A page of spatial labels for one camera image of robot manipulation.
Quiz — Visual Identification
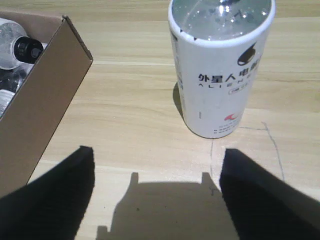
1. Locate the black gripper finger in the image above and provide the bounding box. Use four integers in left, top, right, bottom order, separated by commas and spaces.
0, 145, 96, 240
219, 148, 320, 240

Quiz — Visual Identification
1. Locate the white bottle black cap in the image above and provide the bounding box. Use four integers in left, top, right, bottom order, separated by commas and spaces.
0, 17, 45, 71
167, 0, 276, 139

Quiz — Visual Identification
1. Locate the brown cardboard box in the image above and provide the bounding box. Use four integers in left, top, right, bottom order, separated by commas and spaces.
0, 9, 94, 200

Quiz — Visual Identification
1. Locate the lying white bottle black cap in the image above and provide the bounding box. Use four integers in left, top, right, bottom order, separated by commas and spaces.
0, 17, 45, 71

